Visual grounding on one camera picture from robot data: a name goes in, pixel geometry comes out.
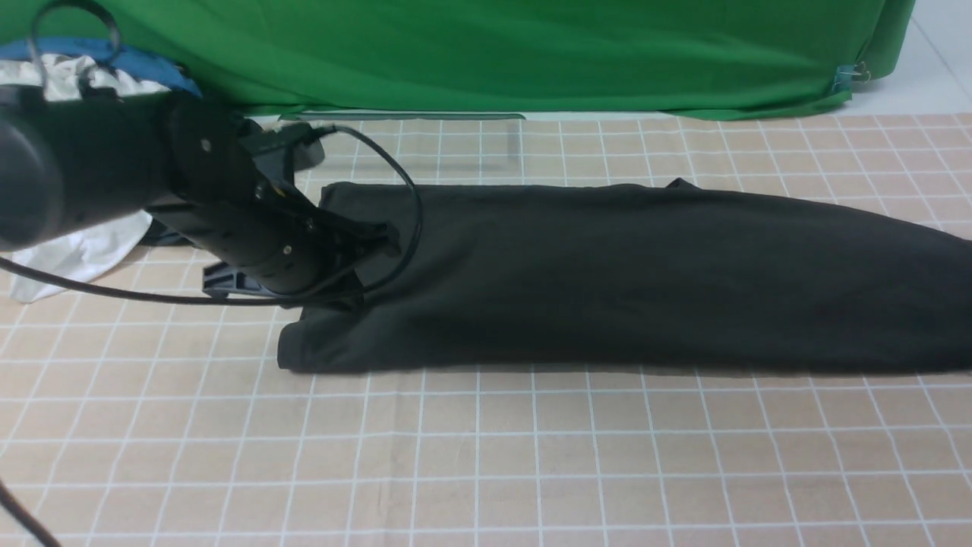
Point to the green backdrop cloth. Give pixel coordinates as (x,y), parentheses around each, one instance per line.
(707,60)

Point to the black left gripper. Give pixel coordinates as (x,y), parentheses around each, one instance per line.
(278,245)

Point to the blue crumpled garment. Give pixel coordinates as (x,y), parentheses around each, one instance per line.
(74,62)

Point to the beige checkered tablecloth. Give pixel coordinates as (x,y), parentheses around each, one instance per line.
(131,424)

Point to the binder clip on backdrop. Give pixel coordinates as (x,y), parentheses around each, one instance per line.
(847,75)

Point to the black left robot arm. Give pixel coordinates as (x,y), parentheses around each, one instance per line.
(226,186)

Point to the white crumpled shirt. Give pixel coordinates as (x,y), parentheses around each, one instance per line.
(76,243)

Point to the dark gray long-sleeve shirt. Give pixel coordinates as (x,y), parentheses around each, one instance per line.
(628,276)

